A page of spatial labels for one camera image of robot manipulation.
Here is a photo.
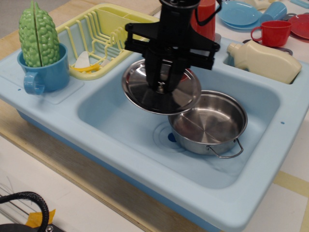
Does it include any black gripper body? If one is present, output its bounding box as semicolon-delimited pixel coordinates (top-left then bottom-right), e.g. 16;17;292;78
124;0;221;71

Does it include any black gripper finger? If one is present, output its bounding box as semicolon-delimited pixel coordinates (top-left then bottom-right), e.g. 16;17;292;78
145;52;163;90
166;61;190;92

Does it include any steel pot lid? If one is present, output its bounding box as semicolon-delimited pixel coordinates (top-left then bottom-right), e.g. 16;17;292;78
122;59;201;115

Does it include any grey toy faucet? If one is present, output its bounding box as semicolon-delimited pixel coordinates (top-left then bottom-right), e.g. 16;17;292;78
214;33;222;44

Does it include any red plastic tumbler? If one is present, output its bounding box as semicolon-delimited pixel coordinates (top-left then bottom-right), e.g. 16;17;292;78
191;0;216;41

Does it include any yellow dish rack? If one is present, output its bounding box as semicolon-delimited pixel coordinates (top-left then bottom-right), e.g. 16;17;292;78
56;3;159;80

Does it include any yellow plastic utensil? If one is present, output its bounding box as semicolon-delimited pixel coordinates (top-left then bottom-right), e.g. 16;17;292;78
71;64;100;73

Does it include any white plastic utensil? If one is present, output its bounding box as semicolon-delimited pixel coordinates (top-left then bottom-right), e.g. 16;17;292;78
74;51;90;69

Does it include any blue plastic plate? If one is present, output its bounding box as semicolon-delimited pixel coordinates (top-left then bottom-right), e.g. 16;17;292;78
216;1;262;30

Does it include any light blue toy sink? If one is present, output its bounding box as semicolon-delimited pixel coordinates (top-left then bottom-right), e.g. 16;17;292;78
0;23;309;232

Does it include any cream detergent bottle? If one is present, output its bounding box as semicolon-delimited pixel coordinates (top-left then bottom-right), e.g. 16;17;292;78
227;40;302;84

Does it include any blue plastic mug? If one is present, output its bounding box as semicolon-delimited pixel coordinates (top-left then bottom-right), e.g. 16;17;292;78
17;43;70;95

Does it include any red plastic cup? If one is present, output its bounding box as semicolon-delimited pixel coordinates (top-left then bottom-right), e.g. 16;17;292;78
251;20;292;47

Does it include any blue plastic tumbler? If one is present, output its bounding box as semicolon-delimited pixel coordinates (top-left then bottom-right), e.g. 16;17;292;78
259;1;287;24

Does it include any green bitter melon toy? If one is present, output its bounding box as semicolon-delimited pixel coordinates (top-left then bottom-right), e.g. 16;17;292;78
18;1;60;68

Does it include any red plastic plate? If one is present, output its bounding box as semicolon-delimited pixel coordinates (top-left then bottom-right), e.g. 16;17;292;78
288;14;309;39

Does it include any yellow tape piece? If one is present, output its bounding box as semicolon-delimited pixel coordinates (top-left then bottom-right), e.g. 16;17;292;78
25;209;56;228

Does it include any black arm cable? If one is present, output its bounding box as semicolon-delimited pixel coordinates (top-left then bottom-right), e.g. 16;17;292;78
194;0;222;26

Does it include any steel pot with handles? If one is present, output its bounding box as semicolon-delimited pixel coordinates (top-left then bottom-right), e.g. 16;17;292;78
169;90;248;159

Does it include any black braided cable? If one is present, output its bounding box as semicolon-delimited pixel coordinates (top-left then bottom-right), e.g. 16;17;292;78
0;191;51;232

